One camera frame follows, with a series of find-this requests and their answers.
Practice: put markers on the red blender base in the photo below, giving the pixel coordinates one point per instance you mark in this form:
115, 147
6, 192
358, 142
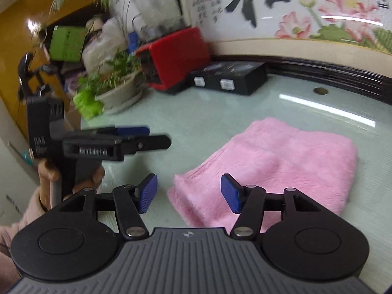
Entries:
167, 62

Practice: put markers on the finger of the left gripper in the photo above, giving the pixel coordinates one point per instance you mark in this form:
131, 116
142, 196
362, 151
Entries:
126, 131
140, 143

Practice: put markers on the black charger box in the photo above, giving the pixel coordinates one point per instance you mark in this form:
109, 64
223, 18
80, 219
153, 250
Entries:
242, 78
208, 77

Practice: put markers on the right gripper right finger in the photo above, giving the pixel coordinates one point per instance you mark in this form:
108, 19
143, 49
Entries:
248, 203

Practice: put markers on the clear blender jar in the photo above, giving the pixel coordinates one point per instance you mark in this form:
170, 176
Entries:
160, 17

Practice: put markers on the pink towel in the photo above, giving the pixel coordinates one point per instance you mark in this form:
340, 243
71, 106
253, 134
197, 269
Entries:
274, 155

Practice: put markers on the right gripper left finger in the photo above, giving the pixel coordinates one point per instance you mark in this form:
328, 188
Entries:
130, 203

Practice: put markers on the black charger box right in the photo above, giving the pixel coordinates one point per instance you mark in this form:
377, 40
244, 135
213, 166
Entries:
242, 78

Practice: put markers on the green box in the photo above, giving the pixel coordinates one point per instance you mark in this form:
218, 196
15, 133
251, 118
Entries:
67, 43

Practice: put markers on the black charger box left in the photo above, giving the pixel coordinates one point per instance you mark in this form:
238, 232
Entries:
208, 77

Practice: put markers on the pink sleeve forearm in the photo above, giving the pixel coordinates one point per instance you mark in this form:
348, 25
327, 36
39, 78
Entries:
9, 273

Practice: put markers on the framed lotus cross-stitch picture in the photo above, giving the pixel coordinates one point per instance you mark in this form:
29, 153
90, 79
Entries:
344, 43

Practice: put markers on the white plastic bags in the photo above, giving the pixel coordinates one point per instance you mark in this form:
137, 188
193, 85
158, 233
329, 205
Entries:
104, 47

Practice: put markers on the potted green plant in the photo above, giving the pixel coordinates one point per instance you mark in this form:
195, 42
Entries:
112, 91

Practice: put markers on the brass coin on table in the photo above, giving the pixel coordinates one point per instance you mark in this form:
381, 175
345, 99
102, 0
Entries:
320, 91

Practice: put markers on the person left hand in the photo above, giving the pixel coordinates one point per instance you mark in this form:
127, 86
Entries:
49, 175

